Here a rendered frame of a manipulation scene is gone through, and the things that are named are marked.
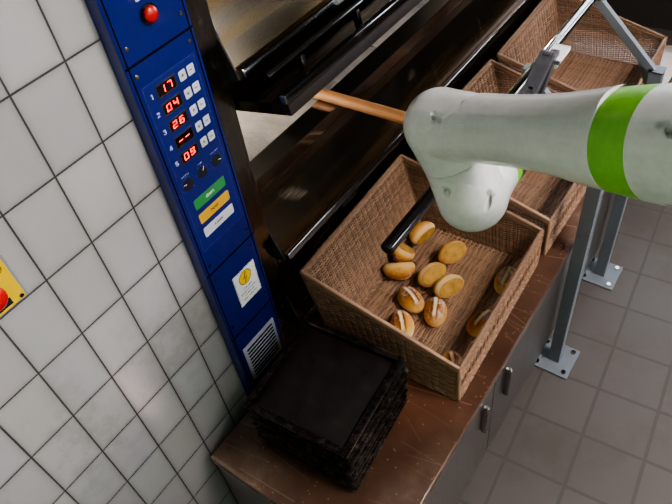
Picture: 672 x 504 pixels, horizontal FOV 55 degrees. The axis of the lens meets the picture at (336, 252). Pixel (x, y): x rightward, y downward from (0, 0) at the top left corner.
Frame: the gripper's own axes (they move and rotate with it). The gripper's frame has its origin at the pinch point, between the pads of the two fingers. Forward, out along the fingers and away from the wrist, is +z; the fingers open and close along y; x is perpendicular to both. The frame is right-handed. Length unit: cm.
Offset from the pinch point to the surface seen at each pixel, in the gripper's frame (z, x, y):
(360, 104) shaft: 5, -48, 21
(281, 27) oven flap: -12, -53, -6
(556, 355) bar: 39, 4, 137
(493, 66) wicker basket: 90, -49, 59
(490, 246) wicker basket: 30, -21, 82
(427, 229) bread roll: 23, -40, 77
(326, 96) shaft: 5, -58, 21
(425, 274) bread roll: 6, -31, 77
